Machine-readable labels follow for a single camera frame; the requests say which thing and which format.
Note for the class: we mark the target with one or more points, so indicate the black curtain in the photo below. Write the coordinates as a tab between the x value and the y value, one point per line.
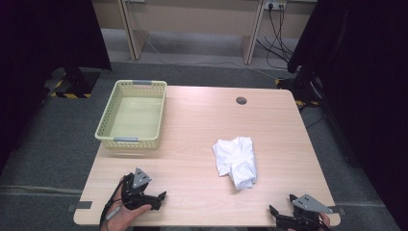
38	48
369	80

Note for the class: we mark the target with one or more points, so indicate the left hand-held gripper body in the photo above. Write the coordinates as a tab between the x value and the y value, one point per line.
133	192

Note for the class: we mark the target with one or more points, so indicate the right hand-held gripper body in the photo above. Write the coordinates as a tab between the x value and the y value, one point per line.
304	211

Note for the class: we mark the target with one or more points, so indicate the black stand with striped tape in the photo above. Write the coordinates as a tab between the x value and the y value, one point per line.
75	83
304	86

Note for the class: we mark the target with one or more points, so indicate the pale yellow plastic basket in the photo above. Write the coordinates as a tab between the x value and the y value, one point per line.
136	120

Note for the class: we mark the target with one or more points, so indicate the white wall power socket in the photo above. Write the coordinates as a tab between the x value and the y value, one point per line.
275	4

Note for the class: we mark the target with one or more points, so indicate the black tape strip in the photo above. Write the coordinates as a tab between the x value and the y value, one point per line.
338	210
80	206

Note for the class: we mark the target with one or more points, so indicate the person's left hand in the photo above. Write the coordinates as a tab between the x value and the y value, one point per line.
128	215

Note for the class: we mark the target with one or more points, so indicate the white t-shirt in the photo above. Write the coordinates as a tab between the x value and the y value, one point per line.
237	160

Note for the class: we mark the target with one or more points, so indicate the person's right hand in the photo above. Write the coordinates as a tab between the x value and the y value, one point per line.
325	221

